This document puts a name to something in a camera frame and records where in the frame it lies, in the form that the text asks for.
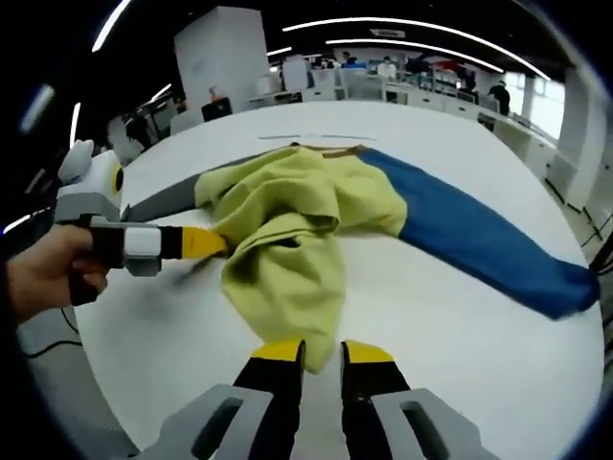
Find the white square pillar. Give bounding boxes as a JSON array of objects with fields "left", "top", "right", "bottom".
[
  {"left": 173, "top": 5, "right": 270, "bottom": 127},
  {"left": 557, "top": 66, "right": 610, "bottom": 202}
]

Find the small black cabinet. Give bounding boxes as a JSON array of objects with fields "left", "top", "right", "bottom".
[{"left": 201, "top": 98, "right": 235, "bottom": 124}]

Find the white cabinet row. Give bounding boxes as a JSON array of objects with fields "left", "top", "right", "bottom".
[{"left": 248, "top": 64, "right": 480, "bottom": 110}]

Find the white wire rack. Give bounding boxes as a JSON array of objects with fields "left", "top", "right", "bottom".
[{"left": 343, "top": 66, "right": 387, "bottom": 102}]

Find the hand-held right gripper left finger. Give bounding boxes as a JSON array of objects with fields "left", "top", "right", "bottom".
[{"left": 137, "top": 337, "right": 307, "bottom": 460}]

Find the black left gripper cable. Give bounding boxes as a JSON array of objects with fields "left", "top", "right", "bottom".
[{"left": 26, "top": 306, "right": 81, "bottom": 358}]

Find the person's left hand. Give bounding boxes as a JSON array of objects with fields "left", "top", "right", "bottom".
[{"left": 5, "top": 222, "right": 110, "bottom": 332}]

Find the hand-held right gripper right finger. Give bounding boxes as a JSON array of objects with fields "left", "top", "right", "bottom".
[{"left": 339, "top": 338, "right": 500, "bottom": 460}]

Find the yellow blue grey garment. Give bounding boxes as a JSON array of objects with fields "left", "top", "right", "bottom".
[{"left": 125, "top": 142, "right": 602, "bottom": 376}]

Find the long white desk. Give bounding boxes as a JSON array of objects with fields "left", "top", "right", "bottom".
[{"left": 478, "top": 107, "right": 561, "bottom": 164}]

